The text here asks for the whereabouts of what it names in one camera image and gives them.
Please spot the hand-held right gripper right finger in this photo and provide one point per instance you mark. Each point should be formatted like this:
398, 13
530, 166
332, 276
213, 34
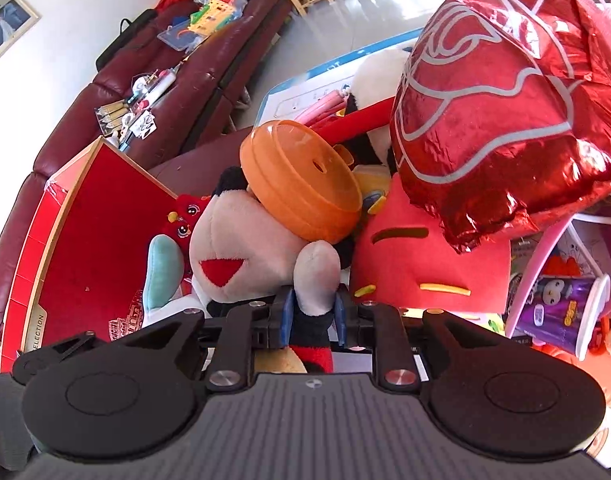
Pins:
340, 317

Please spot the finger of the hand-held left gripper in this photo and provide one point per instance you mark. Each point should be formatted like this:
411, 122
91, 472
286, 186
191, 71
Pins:
45, 357

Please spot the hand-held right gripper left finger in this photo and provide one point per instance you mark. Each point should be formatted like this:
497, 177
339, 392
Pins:
287, 317

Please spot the red shorts mouse plush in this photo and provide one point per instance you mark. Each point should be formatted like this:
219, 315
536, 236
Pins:
235, 240

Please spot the red cardboard box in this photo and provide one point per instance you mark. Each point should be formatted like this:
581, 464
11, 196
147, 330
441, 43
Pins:
100, 240

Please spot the white and pink headband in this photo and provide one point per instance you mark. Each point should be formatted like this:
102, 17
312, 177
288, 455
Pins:
540, 260

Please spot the red block plush yellow stripes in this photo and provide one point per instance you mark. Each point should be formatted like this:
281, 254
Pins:
425, 265

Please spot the yellow blue plastic toy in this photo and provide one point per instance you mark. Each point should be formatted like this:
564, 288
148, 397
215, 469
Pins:
370, 190

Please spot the white and teal plush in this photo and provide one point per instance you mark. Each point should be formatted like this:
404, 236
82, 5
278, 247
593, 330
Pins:
163, 270

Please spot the orange plastic lid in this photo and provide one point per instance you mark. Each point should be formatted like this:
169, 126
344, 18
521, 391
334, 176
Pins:
290, 180

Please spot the red dragon plush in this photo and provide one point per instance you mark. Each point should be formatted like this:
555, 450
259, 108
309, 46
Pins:
183, 220

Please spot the pink plastic tubes bundle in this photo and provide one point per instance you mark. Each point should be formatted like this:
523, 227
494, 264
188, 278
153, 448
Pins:
325, 105

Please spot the purple cup white lid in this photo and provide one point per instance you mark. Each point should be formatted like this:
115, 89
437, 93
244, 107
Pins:
560, 315

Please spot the black and white printed card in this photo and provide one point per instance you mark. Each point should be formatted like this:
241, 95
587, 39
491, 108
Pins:
144, 126

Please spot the panda plush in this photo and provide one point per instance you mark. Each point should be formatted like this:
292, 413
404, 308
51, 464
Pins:
380, 75

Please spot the dark red leather sofa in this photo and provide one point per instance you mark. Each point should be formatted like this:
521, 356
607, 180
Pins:
195, 85

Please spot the pack of yellow pieces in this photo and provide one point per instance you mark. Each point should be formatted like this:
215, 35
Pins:
109, 114

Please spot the red foil heart balloon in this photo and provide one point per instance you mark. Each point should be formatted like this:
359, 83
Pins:
485, 110

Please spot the orange plastic toy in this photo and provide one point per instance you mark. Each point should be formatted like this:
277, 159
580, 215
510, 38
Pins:
593, 366

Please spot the white toy bottle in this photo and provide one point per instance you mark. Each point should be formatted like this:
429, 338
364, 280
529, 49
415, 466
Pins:
155, 87

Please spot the clear plastic box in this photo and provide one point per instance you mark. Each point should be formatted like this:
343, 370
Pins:
178, 37

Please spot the yellow toy building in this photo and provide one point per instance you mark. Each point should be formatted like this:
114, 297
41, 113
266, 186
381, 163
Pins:
213, 12

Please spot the black bag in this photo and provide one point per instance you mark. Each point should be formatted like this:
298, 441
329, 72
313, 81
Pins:
125, 40

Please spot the framed wall picture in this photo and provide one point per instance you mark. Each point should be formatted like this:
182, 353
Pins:
8, 30

